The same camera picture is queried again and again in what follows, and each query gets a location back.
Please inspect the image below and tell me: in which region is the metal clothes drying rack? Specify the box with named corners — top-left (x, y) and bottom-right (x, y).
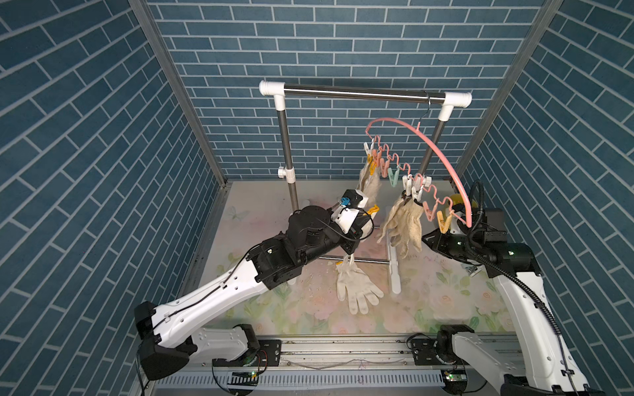
top-left (258, 80), bottom-right (473, 295)

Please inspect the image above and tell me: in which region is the beige glove dark cuff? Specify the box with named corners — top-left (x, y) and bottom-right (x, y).
top-left (376, 197), bottom-right (405, 244)

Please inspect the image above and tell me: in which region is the beige cotton glove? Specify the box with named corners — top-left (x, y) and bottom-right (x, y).
top-left (391, 199), bottom-right (424, 258)

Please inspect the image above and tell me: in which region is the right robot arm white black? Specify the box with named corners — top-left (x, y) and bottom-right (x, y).
top-left (422, 208), bottom-right (602, 395)

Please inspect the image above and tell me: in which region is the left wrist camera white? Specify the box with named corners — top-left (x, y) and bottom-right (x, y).
top-left (331, 189), bottom-right (368, 234)

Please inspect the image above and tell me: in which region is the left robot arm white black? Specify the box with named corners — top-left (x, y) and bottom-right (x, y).
top-left (134, 206), bottom-right (384, 380)

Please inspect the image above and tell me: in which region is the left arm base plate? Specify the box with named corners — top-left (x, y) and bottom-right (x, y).
top-left (212, 338), bottom-right (282, 369)

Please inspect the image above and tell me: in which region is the pink clip hanger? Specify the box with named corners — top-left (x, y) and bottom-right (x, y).
top-left (364, 91), bottom-right (475, 234)

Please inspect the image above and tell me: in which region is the white cotton glove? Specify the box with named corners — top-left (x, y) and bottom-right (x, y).
top-left (366, 205), bottom-right (380, 219)
top-left (357, 158), bottom-right (381, 210)

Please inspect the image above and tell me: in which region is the white glove yellow cuff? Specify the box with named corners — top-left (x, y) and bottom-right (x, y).
top-left (336, 254), bottom-right (384, 314)

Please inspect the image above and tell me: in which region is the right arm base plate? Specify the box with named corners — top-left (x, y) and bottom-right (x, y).
top-left (408, 338), bottom-right (463, 366)

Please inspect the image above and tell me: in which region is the aluminium front rail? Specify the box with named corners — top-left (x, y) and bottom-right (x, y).
top-left (132, 333), bottom-right (524, 395)

